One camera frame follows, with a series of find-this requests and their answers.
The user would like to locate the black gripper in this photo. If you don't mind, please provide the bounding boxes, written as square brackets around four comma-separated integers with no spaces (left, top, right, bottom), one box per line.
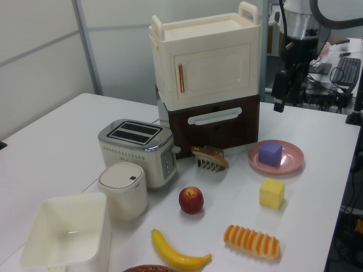
[271,36,319,113]

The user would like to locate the yellow foam cube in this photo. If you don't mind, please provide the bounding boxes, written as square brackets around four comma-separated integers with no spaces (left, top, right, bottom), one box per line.
[259,177,286,210]

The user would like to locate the purple foam cube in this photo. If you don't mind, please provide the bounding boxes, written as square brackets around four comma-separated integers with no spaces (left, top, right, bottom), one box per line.
[258,141,284,167]

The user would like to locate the black monitor base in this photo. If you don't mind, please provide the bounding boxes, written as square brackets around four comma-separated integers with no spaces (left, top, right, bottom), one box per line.
[309,61,332,75]

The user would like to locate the black computer keyboard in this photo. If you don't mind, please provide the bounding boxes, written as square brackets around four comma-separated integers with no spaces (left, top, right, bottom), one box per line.
[330,56,362,85]

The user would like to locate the pink round plate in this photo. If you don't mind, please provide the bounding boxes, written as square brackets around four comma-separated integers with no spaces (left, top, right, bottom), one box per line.
[247,139,305,175]

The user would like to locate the cream plastic cabinet box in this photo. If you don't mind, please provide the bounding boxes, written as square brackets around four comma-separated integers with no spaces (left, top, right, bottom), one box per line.
[147,1,261,110]

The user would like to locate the brown bread slice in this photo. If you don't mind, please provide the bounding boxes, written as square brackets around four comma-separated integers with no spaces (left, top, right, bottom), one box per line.
[191,146,230,168]

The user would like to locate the small toast rack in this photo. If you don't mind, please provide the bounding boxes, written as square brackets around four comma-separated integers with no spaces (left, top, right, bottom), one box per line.
[195,146,227,173]

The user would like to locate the red apple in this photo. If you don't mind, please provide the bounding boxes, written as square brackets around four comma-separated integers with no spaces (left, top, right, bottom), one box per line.
[178,186,205,215]

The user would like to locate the long orange striped bread roll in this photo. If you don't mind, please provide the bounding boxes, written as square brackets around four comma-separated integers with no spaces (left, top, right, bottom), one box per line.
[223,224,281,261]

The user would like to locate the cream chrome two-slot toaster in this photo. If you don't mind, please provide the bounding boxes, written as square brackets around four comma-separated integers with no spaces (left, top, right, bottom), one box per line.
[98,118,182,191]

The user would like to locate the small cream lidded bin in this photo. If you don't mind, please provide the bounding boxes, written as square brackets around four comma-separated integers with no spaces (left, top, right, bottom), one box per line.
[98,161,149,222]

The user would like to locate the yellow banana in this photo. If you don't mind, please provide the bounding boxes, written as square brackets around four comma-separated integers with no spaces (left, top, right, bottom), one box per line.
[150,228,213,270]

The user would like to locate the brown wicker basket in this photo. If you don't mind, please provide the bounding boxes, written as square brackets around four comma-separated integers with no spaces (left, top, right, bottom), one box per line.
[122,264,172,272]

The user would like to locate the cream open plastic container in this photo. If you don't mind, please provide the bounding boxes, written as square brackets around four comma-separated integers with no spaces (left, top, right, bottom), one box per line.
[20,192,112,272]

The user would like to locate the black electronics with cables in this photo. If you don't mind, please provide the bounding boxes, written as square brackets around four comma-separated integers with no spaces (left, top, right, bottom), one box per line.
[283,74,354,114]

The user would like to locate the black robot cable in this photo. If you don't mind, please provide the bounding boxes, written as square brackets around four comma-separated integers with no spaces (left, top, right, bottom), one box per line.
[277,0,293,71]

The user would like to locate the brown drawer box white handle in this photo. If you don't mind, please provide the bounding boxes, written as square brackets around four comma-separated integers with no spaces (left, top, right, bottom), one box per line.
[155,84,261,160]

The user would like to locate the black table clamp mount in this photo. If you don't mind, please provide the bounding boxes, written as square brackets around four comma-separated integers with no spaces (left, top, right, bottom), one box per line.
[344,79,363,126]

